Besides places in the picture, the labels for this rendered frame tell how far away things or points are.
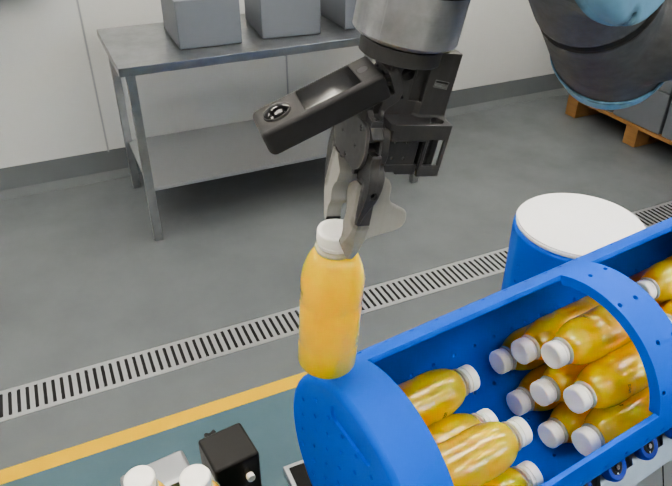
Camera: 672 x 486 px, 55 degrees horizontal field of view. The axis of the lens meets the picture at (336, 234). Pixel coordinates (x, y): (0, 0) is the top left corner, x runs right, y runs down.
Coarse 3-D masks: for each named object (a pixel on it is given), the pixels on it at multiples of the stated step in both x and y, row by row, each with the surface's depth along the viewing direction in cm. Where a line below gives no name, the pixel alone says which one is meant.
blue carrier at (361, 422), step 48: (624, 240) 104; (528, 288) 92; (576, 288) 92; (624, 288) 90; (432, 336) 84; (480, 336) 105; (336, 384) 75; (384, 384) 74; (480, 384) 106; (336, 432) 77; (384, 432) 69; (624, 432) 84; (336, 480) 82; (384, 480) 69; (432, 480) 69; (576, 480) 80
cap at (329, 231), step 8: (320, 224) 64; (328, 224) 65; (336, 224) 65; (320, 232) 63; (328, 232) 64; (336, 232) 64; (320, 240) 63; (328, 240) 63; (336, 240) 63; (320, 248) 64; (328, 248) 63; (336, 248) 63
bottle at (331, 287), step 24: (312, 264) 65; (336, 264) 64; (360, 264) 66; (312, 288) 65; (336, 288) 64; (360, 288) 66; (312, 312) 67; (336, 312) 66; (360, 312) 69; (312, 336) 69; (336, 336) 68; (312, 360) 71; (336, 360) 71
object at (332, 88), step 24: (336, 72) 56; (360, 72) 55; (288, 96) 56; (312, 96) 54; (336, 96) 53; (360, 96) 54; (384, 96) 54; (264, 120) 54; (288, 120) 53; (312, 120) 53; (336, 120) 54; (288, 144) 54
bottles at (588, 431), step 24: (504, 360) 102; (528, 384) 103; (552, 384) 96; (528, 408) 101; (552, 408) 103; (624, 408) 93; (648, 408) 93; (432, 432) 86; (456, 432) 86; (552, 432) 96; (576, 432) 92; (600, 432) 91; (504, 480) 82; (528, 480) 84
